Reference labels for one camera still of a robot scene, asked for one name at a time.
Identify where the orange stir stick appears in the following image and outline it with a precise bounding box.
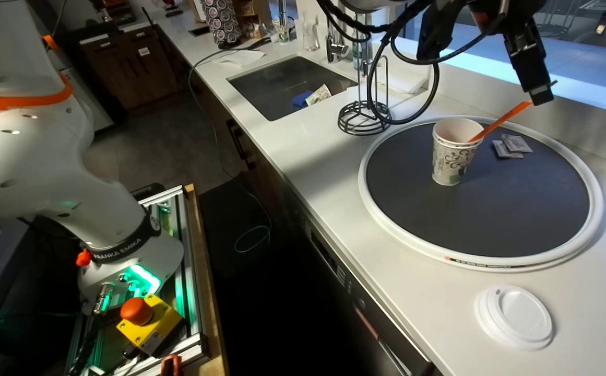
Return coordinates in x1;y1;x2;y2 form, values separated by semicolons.
468;101;533;144

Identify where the crumpled printed paper cup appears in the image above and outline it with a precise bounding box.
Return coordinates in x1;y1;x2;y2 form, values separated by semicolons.
305;84;333;107

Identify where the white plastic cup lid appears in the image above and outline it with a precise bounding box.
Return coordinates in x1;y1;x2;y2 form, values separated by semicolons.
473;285;555;351

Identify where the grey sachet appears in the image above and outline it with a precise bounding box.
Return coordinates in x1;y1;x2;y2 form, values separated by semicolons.
492;140;524;160
501;134;534;154

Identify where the clear bottle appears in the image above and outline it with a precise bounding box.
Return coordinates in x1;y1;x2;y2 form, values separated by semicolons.
352;29;374;72

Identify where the tap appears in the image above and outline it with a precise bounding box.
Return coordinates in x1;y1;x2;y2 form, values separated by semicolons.
325;15;351;64

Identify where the clear drinking glass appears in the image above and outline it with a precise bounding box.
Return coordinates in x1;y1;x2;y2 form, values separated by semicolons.
302;18;322;52

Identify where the round black tray white rim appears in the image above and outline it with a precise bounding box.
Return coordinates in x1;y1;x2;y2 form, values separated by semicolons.
358;115;605;274

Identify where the blue sponge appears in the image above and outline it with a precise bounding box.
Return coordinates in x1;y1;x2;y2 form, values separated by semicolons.
291;90;315;109

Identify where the sink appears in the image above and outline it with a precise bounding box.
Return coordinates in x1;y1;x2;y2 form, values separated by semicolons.
227;55;359;123

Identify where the brown cardboard box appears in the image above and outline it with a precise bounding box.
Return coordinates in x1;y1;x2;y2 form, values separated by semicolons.
232;0;278;38

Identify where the white paper napkin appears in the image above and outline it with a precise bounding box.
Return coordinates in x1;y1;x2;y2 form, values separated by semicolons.
211;49;266;68

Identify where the dishwasher door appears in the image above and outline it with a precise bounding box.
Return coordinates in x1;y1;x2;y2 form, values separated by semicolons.
282;198;442;376

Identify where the wooden cabinet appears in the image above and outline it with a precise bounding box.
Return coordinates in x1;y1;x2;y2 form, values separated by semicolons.
77;23;189;113

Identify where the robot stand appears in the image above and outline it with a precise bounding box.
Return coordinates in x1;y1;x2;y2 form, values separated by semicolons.
65;183;229;376

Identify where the yellow emergency stop box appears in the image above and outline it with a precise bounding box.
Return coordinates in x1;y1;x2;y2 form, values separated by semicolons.
116;293;183;356

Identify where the orange clamp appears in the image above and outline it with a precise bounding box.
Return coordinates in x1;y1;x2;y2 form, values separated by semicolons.
160;354;183;376

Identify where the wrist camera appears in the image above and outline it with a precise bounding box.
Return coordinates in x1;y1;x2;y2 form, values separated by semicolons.
417;0;468;62

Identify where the black wire holder stand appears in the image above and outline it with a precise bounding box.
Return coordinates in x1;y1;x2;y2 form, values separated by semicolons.
337;54;393;137

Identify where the drawer handle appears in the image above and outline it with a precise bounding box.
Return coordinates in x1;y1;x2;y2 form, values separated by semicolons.
228;119;257;171

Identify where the black cable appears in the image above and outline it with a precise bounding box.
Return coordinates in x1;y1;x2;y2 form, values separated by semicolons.
187;36;282;181

